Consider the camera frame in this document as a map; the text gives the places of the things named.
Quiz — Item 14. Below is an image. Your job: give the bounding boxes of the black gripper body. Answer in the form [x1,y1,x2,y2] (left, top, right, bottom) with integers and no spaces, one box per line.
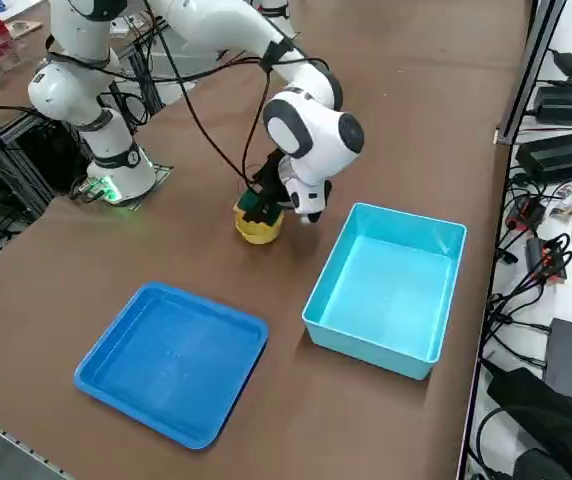
[251,149,287,205]

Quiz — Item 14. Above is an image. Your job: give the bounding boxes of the green and yellow sponge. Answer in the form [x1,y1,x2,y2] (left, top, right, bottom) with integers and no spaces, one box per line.
[237,192,263,214]

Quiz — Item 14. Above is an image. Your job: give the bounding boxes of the yellow bowl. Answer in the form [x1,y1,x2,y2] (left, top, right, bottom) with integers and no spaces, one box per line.
[234,199,284,246]

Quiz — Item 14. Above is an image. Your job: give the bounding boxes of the dark blue tray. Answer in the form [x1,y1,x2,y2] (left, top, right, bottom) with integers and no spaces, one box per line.
[72,280,271,452]

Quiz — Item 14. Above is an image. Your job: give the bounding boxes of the light blue bin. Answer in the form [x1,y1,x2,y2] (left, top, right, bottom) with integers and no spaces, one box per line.
[301,201,469,382]

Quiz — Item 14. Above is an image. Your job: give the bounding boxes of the black red plug adapter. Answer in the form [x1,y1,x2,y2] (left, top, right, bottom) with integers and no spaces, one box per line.
[524,235,571,285]
[508,194,547,231]

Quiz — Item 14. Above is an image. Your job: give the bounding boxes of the small black power adapter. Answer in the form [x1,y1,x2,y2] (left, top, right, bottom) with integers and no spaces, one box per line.
[551,48,572,77]

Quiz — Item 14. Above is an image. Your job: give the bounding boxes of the black bag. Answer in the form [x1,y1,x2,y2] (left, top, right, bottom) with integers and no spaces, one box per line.
[485,367,572,480]

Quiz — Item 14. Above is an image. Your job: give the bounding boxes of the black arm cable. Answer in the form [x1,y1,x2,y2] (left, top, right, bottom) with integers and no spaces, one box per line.
[143,0,332,194]

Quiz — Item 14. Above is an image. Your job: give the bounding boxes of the aluminium camera post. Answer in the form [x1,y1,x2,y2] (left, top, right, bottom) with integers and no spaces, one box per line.
[494,0,567,146]

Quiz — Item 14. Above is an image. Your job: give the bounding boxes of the silver table edge rail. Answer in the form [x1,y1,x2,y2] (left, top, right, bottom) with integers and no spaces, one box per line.
[0,407,75,480]

